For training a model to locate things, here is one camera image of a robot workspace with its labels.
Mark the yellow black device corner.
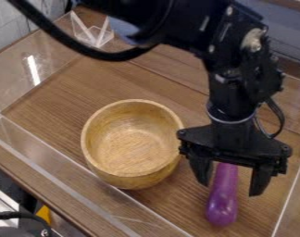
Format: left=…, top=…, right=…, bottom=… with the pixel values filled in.
left=33, top=205, right=65, bottom=237

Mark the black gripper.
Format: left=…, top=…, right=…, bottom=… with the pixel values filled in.
left=177, top=120, right=292, bottom=196

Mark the brown wooden bowl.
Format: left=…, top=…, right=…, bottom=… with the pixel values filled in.
left=81, top=99, right=184, bottom=190

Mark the clear acrylic front wall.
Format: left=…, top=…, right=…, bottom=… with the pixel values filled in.
left=0, top=114, right=192, bottom=237

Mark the purple toy eggplant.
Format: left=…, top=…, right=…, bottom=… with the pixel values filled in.
left=206, top=163, right=238, bottom=227

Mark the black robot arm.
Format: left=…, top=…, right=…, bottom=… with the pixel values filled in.
left=82, top=0, right=292, bottom=196

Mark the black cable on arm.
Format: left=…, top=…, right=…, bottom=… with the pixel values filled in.
left=7, top=0, right=176, bottom=62

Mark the clear acrylic corner bracket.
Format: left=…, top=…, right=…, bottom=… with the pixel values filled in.
left=70, top=12, right=114, bottom=48

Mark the black cable lower left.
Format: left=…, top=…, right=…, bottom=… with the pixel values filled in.
left=0, top=211, right=53, bottom=237

